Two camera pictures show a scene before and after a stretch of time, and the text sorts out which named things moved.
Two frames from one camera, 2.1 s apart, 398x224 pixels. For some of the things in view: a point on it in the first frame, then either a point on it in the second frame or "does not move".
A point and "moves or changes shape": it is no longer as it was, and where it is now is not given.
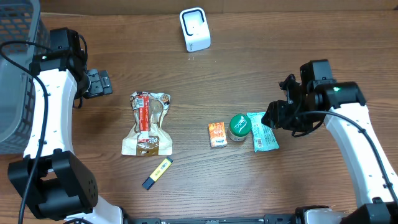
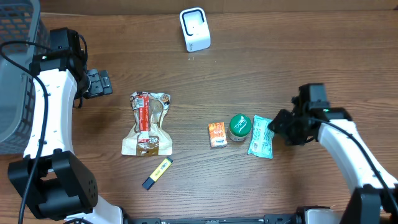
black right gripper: (277, 114) -> (298, 139)
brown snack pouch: (148, 138) does not move
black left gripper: (97, 82) does not move
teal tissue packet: (263, 135) moves or changes shape
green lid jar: (240, 126) does not move
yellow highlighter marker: (147, 184) does not move
